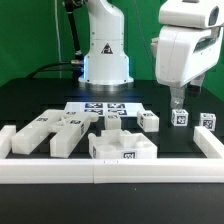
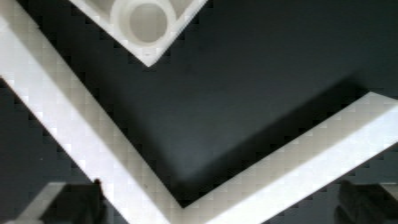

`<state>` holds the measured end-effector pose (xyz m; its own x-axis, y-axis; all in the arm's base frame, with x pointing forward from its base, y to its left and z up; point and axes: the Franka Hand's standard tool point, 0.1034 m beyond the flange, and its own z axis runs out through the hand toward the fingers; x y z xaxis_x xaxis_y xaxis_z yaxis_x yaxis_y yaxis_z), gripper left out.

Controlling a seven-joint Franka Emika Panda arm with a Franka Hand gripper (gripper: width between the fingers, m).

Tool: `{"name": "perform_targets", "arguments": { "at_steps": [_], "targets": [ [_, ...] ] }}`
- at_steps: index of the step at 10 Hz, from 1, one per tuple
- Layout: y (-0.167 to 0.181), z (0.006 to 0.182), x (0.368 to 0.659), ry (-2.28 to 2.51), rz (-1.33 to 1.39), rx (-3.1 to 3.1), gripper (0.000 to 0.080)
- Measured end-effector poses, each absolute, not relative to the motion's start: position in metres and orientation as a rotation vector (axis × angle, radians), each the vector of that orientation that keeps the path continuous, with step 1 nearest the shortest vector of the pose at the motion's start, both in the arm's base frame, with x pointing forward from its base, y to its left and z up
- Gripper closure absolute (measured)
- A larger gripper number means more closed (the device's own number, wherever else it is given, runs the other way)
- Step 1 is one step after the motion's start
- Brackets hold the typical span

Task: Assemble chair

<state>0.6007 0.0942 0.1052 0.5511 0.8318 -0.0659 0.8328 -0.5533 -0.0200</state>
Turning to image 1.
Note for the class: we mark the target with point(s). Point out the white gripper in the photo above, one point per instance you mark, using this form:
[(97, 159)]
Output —
[(183, 55)]

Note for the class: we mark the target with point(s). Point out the white chair seat part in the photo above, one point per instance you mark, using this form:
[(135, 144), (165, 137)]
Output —
[(121, 144)]

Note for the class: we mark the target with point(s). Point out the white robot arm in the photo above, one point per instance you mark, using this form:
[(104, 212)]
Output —
[(106, 66)]

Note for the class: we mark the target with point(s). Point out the white right fence block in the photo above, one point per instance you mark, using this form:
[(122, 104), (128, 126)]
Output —
[(208, 143)]

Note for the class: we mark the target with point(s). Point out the white fence block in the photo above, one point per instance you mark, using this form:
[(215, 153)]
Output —
[(208, 143), (6, 133)]

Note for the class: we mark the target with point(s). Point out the white tag sheet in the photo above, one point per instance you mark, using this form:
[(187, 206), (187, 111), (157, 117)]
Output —
[(124, 109)]

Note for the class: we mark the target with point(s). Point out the white front fence bar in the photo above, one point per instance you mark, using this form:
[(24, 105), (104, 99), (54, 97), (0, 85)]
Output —
[(96, 171)]

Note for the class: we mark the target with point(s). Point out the white left fence block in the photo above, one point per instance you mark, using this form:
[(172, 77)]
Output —
[(6, 133)]

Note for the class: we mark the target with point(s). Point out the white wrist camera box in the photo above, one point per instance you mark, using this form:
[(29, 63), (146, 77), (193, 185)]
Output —
[(200, 14)]

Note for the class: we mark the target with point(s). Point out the white chair back frame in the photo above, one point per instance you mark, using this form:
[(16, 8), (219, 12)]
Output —
[(68, 129)]

